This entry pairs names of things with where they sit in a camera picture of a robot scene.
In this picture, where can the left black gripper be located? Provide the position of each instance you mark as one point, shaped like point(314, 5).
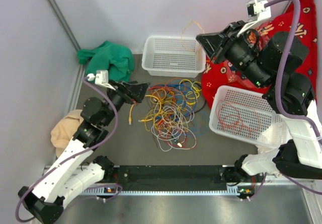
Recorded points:
point(132, 91)

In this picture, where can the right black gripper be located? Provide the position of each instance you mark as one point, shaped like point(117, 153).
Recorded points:
point(215, 44)

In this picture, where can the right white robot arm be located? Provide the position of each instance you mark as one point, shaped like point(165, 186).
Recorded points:
point(290, 94)

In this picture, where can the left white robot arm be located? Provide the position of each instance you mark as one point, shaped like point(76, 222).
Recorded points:
point(51, 194)

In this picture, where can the green cloth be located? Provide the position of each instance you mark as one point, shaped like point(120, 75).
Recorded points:
point(117, 59)

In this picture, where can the white basket at back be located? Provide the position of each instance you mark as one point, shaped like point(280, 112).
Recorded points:
point(167, 56)

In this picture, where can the white basket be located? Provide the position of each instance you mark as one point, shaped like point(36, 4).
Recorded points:
point(167, 56)
point(245, 116)

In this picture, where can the white basket at right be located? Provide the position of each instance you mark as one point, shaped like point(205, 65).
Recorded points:
point(245, 116)

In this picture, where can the beige cloth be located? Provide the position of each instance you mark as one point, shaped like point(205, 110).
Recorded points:
point(63, 131)

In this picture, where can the red patterned cloth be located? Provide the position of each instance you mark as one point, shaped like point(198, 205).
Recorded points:
point(216, 75)

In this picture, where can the white cloth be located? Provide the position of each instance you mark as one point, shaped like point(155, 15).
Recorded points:
point(269, 150)

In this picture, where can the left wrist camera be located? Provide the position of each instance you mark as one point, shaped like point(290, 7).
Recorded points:
point(100, 78)

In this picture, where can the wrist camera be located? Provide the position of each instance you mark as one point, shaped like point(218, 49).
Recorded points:
point(257, 13)
point(100, 78)

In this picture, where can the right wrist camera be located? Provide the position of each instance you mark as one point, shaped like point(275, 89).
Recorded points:
point(257, 13)

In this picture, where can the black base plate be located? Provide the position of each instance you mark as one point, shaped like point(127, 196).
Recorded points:
point(174, 178)

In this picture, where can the grey slotted cable duct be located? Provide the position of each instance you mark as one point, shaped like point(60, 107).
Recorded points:
point(227, 191)

